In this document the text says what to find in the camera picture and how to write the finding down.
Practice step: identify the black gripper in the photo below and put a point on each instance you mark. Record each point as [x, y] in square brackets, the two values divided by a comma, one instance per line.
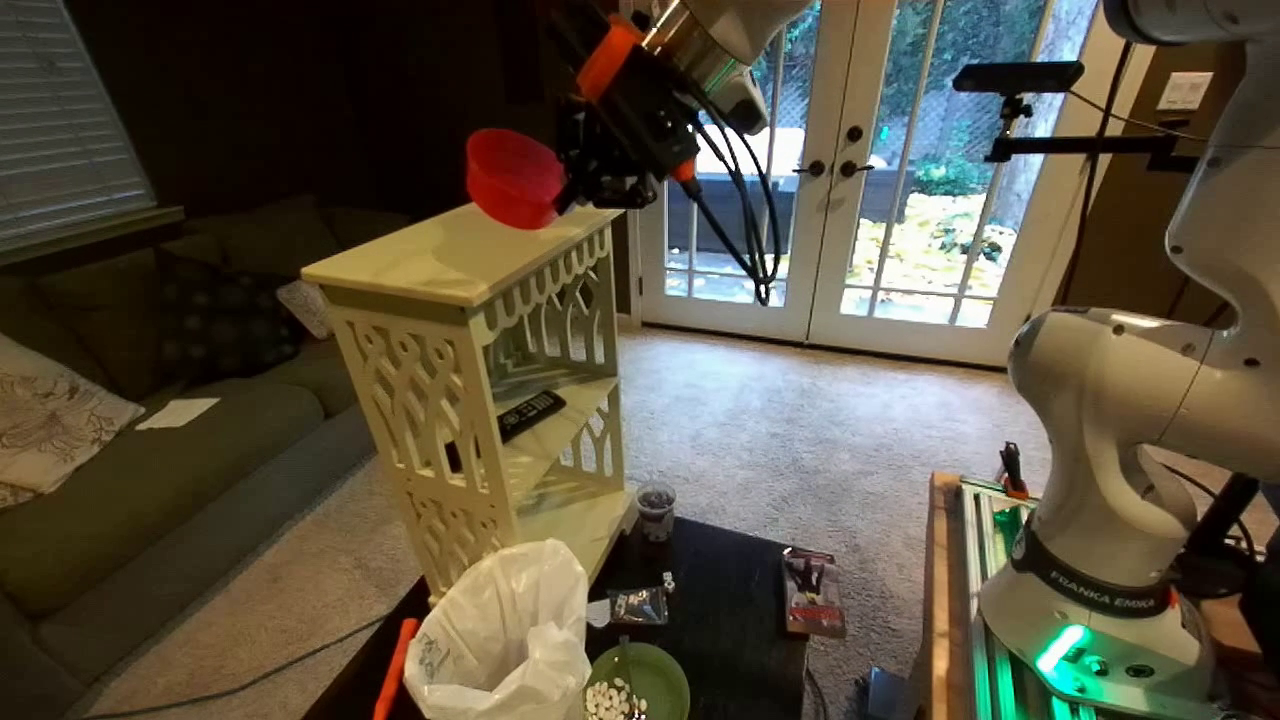
[628, 141]

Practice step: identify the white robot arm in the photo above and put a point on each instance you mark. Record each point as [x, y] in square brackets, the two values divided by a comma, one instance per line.
[1085, 598]

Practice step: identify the white ornate shelf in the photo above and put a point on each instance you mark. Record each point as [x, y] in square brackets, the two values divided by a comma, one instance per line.
[454, 323]

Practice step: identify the green bowl with pills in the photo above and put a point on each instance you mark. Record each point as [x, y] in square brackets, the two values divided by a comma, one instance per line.
[637, 683]

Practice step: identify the black remote control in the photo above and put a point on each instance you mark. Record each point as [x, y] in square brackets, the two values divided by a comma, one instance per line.
[530, 413]

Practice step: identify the white french doors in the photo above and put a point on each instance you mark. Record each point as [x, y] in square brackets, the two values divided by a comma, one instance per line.
[866, 210]

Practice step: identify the paper cup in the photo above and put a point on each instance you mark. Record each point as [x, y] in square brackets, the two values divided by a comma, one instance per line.
[659, 517]

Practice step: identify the green sofa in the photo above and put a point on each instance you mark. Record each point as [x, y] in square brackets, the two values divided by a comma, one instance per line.
[163, 517]

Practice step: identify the patterned throw pillow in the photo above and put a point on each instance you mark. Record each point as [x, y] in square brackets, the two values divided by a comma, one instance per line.
[220, 323]

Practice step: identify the small clear plastic bag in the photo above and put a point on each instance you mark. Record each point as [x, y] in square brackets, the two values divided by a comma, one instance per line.
[641, 604]

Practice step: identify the black coffee table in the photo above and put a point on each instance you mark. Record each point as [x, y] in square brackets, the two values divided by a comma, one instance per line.
[726, 619]

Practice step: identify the magazine with red cover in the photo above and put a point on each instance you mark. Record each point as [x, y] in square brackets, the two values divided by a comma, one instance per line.
[811, 595]

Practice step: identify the white plastic jug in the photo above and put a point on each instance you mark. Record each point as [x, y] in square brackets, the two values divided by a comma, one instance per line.
[506, 643]

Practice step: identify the white paper sheet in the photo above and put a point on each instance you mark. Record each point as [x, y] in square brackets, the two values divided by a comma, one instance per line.
[178, 413]

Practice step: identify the window blinds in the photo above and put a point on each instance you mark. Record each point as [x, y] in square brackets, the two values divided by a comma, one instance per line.
[64, 157]

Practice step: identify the camera on tripod arm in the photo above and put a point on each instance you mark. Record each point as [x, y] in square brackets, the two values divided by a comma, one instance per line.
[1023, 83]

